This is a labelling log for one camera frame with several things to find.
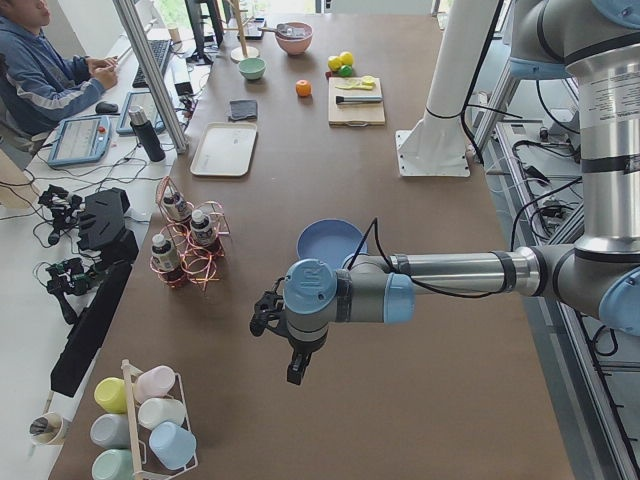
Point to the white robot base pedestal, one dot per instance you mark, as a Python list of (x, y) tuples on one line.
[(437, 144)]

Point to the dark tea bottle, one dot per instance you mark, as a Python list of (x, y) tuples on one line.
[(175, 206), (166, 259), (202, 230)]

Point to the orange fruit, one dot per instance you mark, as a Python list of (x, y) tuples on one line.
[(303, 88)]

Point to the mint green cup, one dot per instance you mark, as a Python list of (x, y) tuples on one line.
[(113, 464)]

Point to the blue round plate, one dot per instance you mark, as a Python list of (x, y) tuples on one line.
[(332, 241)]

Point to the aluminium frame post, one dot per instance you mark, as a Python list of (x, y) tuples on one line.
[(132, 25)]

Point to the pink bowl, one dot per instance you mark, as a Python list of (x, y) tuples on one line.
[(294, 38)]

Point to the yellow cup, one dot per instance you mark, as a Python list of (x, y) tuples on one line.
[(110, 395)]

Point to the grey cup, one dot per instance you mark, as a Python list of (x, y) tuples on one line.
[(111, 431)]

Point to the black computer mouse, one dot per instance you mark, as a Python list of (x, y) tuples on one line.
[(106, 108)]

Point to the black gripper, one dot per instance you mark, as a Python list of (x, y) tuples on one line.
[(303, 347)]

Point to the wooden stand with round base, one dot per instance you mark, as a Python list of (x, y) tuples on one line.
[(244, 51)]

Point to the pink cup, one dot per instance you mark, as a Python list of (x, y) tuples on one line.
[(154, 383)]

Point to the yellow lemon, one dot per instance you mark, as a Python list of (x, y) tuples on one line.
[(334, 63), (346, 58)]

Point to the green lime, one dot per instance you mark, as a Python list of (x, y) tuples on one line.
[(345, 71)]

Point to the black thermos bottle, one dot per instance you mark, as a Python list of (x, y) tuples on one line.
[(145, 133)]

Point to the wooden cutting board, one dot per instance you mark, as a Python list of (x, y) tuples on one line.
[(360, 115)]

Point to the white cup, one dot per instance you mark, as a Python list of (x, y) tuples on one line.
[(155, 411)]

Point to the grey folded cloth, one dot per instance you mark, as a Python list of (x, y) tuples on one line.
[(245, 109)]

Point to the green bowl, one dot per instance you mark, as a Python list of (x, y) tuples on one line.
[(252, 69)]

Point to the copper wire bottle rack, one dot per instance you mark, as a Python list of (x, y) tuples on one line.
[(189, 246)]

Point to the paper cup with tools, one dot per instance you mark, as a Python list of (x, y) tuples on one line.
[(49, 429)]

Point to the blue cup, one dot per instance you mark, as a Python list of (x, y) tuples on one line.
[(173, 445)]

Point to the white wire cup rack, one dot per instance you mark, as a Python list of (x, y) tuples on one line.
[(145, 463)]

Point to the person in blue hoodie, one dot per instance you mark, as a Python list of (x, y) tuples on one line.
[(39, 87)]

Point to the cream rabbit tray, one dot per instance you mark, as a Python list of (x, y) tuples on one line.
[(224, 150)]

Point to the blue teach pendant tablet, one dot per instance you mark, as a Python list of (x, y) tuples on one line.
[(81, 140)]

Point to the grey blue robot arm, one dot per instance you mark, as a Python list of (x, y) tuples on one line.
[(595, 42)]

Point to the yellow plastic knife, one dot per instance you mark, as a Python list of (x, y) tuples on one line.
[(360, 87)]

